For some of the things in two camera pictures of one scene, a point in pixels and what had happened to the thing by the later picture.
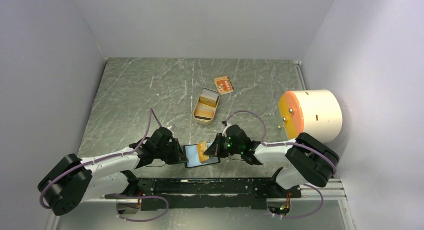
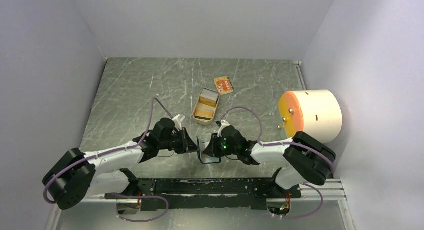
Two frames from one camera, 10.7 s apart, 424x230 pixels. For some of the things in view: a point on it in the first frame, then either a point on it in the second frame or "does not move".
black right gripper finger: (212, 150) does not move
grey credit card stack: (209, 97) does not move
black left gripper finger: (181, 153) to (188, 143)
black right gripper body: (229, 148) does not move
